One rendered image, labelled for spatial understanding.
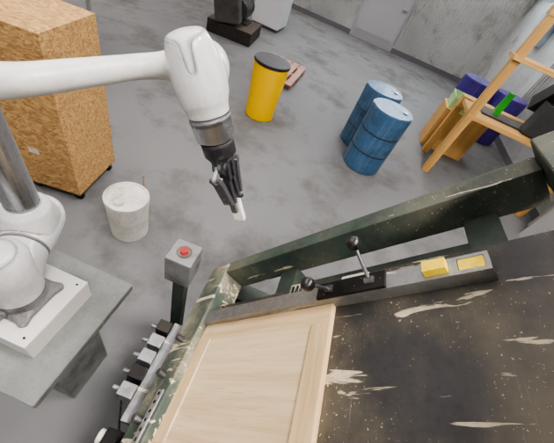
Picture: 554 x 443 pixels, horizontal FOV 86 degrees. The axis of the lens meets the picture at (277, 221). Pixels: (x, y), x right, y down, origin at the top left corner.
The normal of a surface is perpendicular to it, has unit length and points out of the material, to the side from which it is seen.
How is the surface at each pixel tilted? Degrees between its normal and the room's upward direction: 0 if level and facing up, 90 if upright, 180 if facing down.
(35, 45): 90
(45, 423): 0
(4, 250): 9
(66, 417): 0
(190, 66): 72
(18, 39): 90
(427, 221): 90
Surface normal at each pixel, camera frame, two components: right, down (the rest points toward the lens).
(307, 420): -0.60, -0.69
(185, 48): 0.08, 0.36
